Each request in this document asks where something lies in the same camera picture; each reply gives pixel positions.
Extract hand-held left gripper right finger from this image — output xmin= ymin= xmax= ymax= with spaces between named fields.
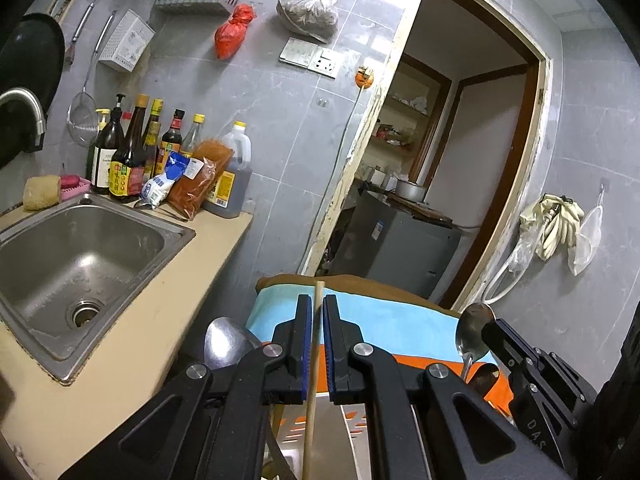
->
xmin=321 ymin=294 xmax=573 ymax=480

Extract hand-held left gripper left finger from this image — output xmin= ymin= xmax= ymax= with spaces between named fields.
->
xmin=57 ymin=294 xmax=315 ymax=480

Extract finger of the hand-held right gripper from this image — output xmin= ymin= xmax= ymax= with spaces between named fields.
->
xmin=480 ymin=319 xmax=543 ymax=386

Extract metal spoon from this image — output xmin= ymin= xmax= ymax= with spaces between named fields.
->
xmin=456 ymin=303 xmax=497 ymax=382
xmin=202 ymin=316 xmax=261 ymax=372

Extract wooden chopstick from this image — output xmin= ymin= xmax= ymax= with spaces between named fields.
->
xmin=300 ymin=281 xmax=325 ymax=480

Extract white plastic utensil holder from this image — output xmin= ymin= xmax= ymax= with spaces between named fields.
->
xmin=270 ymin=390 xmax=381 ymax=480

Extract blue orange brown striped blanket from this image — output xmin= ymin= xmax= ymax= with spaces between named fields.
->
xmin=247 ymin=272 xmax=516 ymax=421

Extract clear plastic bag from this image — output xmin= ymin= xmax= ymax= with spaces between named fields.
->
xmin=507 ymin=230 xmax=538 ymax=273

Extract cream rubber gloves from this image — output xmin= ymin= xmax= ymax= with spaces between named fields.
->
xmin=520 ymin=194 xmax=585 ymax=261

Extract grey cabinet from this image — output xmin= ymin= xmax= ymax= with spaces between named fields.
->
xmin=340 ymin=191 xmax=463 ymax=301

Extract beige kitchen counter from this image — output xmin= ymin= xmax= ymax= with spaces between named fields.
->
xmin=0 ymin=200 xmax=253 ymax=480

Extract metal cooking pot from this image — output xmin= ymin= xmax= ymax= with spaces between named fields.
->
xmin=395 ymin=177 xmax=428 ymax=203

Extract large oil jug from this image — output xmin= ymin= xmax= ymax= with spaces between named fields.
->
xmin=202 ymin=121 xmax=252 ymax=219

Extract orange red packet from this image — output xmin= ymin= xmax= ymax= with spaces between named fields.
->
xmin=167 ymin=139 xmax=235 ymax=218

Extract white blue bag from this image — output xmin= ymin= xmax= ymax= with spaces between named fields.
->
xmin=141 ymin=150 xmax=203 ymax=207

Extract wooden pantry shelf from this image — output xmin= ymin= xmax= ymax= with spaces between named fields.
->
xmin=370 ymin=95 xmax=431 ymax=153

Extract steel sink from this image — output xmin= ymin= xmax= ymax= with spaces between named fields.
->
xmin=0 ymin=192 xmax=197 ymax=386

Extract clear bottle yellow cap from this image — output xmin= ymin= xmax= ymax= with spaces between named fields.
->
xmin=181 ymin=114 xmax=206 ymax=158

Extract dark sauce bottle red label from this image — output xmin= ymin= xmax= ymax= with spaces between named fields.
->
xmin=160 ymin=109 xmax=186 ymax=166

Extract soy sauce bottle yellow label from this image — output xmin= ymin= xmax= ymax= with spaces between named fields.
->
xmin=109 ymin=94 xmax=151 ymax=203

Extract dark sauce bottle yellow cap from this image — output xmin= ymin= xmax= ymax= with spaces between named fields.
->
xmin=142 ymin=99 xmax=165 ymax=181

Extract pink soap dish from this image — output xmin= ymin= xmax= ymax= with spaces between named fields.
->
xmin=59 ymin=174 xmax=92 ymax=202

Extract yellow sponge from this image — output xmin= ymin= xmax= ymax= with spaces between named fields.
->
xmin=23 ymin=175 xmax=62 ymax=211

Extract metal mesh skimmer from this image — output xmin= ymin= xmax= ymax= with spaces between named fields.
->
xmin=67 ymin=10 xmax=117 ymax=147

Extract red plastic bag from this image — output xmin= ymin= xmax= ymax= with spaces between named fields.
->
xmin=215 ymin=3 xmax=255 ymax=60

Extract clear bag of dried goods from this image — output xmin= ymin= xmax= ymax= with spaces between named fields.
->
xmin=277 ymin=0 xmax=339 ymax=43

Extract metal faucet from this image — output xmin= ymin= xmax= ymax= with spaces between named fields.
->
xmin=0 ymin=87 xmax=48 ymax=153

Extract black pan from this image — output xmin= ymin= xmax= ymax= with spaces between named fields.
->
xmin=0 ymin=14 xmax=66 ymax=168

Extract white hose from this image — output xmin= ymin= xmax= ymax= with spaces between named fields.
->
xmin=482 ymin=245 xmax=526 ymax=303

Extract worn door frame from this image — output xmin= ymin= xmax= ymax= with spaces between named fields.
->
xmin=300 ymin=0 xmax=553 ymax=311

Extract white power cable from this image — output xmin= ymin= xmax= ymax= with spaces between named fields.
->
xmin=327 ymin=85 xmax=363 ymax=211

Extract white wall socket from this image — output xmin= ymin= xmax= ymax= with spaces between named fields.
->
xmin=308 ymin=47 xmax=341 ymax=79

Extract white wall switch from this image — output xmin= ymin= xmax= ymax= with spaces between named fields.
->
xmin=279 ymin=37 xmax=318 ymax=67

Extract white wall box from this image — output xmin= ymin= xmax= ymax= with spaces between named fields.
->
xmin=98 ymin=8 xmax=156 ymax=72

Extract grey wall rack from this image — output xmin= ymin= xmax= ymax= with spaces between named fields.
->
xmin=153 ymin=0 xmax=235 ymax=15

